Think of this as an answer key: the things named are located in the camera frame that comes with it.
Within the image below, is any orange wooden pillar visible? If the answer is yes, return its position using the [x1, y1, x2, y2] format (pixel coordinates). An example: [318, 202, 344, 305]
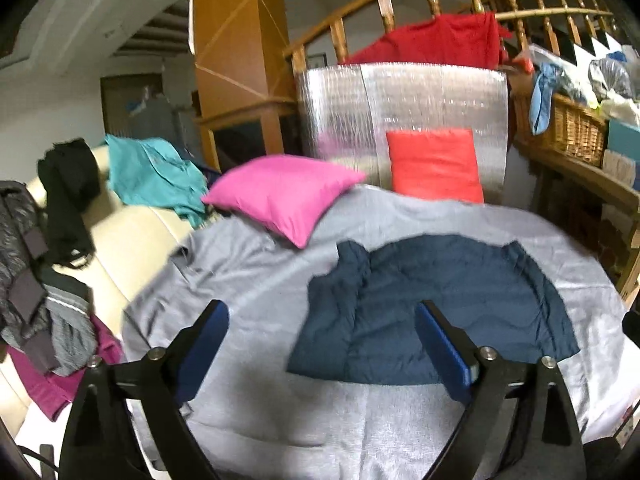
[191, 0, 297, 169]

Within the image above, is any teal shoe box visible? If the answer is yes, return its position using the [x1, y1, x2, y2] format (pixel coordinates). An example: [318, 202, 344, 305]
[606, 119, 640, 162]

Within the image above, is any cream sofa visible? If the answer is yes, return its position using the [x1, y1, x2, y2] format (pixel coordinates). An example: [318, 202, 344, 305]
[0, 144, 196, 441]

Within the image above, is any wooden stair railing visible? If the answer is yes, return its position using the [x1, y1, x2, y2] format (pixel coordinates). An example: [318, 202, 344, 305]
[283, 0, 623, 72]

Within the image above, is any grey bed blanket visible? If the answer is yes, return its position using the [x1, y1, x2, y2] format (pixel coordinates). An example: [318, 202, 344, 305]
[122, 185, 639, 479]

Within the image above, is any red cloth on railing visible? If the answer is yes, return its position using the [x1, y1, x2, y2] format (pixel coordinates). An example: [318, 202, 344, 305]
[342, 12, 512, 70]

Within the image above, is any wooden side table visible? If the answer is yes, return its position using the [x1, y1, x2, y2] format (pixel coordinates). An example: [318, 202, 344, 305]
[514, 140, 639, 307]

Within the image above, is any magenta garment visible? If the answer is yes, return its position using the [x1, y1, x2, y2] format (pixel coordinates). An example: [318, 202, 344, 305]
[9, 314, 124, 422]

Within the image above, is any light blue cloth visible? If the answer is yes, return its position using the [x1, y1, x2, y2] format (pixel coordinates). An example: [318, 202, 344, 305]
[528, 63, 562, 136]

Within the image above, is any black garment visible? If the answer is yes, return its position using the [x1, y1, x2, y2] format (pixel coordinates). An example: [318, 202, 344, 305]
[37, 138, 101, 269]

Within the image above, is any navy blue puffer jacket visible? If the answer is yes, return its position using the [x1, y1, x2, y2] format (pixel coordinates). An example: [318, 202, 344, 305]
[285, 233, 582, 387]

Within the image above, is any teal shirt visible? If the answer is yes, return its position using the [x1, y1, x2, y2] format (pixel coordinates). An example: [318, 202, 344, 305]
[104, 134, 207, 228]

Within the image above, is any grey patterned garment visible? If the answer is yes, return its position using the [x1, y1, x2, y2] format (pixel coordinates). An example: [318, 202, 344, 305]
[1, 181, 98, 377]

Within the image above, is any pink pillow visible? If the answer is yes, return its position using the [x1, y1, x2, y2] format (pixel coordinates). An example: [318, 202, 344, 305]
[201, 155, 367, 249]

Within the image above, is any wicker basket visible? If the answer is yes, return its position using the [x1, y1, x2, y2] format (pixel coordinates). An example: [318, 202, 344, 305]
[512, 90, 609, 169]

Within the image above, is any silver foil insulation mat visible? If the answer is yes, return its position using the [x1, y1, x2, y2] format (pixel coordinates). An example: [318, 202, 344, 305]
[296, 63, 509, 204]

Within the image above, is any red-orange pillow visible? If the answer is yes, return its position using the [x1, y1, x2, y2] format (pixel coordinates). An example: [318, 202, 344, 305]
[386, 128, 484, 204]

